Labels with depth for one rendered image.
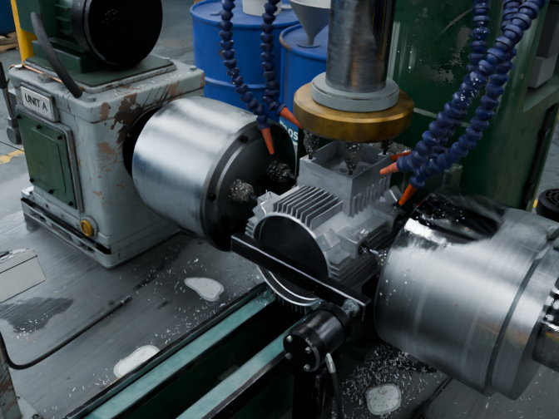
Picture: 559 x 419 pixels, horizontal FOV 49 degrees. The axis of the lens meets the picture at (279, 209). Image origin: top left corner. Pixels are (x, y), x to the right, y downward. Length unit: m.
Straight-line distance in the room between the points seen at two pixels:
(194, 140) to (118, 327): 0.38
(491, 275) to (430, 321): 0.10
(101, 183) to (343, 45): 0.56
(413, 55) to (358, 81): 0.23
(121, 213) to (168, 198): 0.22
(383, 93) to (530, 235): 0.28
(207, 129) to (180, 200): 0.13
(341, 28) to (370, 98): 0.10
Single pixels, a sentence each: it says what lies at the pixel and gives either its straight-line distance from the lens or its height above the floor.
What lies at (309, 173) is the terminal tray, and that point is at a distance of 0.95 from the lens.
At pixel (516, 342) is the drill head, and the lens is 0.78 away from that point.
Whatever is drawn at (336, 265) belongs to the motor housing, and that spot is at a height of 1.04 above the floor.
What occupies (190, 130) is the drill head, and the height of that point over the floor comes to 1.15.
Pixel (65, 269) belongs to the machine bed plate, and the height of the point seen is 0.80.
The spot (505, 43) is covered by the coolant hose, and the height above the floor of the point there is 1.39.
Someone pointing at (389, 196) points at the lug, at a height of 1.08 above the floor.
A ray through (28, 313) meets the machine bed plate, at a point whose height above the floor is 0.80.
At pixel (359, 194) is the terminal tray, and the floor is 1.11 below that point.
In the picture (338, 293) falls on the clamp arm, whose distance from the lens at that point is 0.87.
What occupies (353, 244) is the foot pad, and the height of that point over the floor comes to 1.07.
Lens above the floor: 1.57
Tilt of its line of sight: 31 degrees down
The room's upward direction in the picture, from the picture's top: 2 degrees clockwise
